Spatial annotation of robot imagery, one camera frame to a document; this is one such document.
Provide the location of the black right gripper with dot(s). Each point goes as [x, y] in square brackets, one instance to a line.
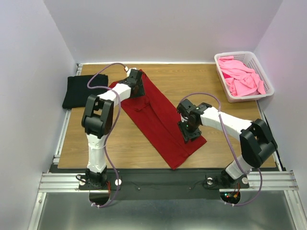
[186, 134]

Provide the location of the aluminium table frame rail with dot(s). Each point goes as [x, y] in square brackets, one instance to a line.
[61, 206]

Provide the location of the pink t-shirt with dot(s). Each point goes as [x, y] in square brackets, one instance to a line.
[241, 80]

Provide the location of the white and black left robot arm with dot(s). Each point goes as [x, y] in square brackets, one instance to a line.
[97, 122]

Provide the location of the folded black t-shirt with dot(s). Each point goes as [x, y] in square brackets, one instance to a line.
[77, 92]

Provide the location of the red t-shirt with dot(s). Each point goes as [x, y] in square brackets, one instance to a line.
[153, 138]

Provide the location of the white plastic laundry basket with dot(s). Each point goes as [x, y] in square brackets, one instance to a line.
[251, 61]

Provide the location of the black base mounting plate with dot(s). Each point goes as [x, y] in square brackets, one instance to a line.
[164, 184]

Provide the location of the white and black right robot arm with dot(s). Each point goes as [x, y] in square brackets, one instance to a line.
[256, 140]

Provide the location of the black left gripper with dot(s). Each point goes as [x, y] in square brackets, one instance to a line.
[141, 92]

